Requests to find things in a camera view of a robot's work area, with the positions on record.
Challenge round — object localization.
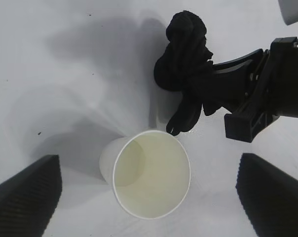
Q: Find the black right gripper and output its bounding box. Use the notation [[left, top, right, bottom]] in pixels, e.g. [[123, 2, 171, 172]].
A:
[[207, 36, 298, 144]]

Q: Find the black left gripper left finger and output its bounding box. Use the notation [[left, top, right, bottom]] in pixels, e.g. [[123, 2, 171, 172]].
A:
[[0, 154, 63, 237]]

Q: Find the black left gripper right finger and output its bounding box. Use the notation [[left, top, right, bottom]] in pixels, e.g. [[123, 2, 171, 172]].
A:
[[235, 153, 298, 237]]

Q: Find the black cloth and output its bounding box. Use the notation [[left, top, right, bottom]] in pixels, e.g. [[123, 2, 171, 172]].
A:
[[153, 9, 225, 137]]

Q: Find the white paper cup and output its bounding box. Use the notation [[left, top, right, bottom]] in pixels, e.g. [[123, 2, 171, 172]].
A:
[[99, 130, 191, 220]]

